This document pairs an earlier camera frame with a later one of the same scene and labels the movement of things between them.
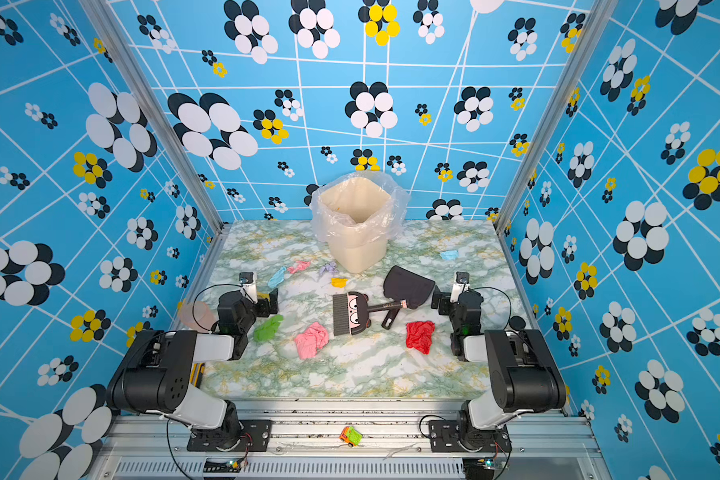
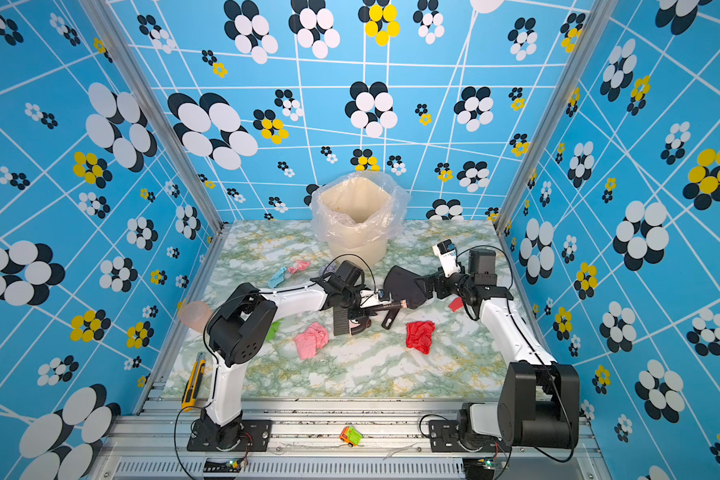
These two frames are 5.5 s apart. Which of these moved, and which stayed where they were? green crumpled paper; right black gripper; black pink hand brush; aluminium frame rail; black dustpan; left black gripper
Moved: left black gripper; right black gripper
Stayed: aluminium frame rail; black dustpan; green crumpled paper; black pink hand brush
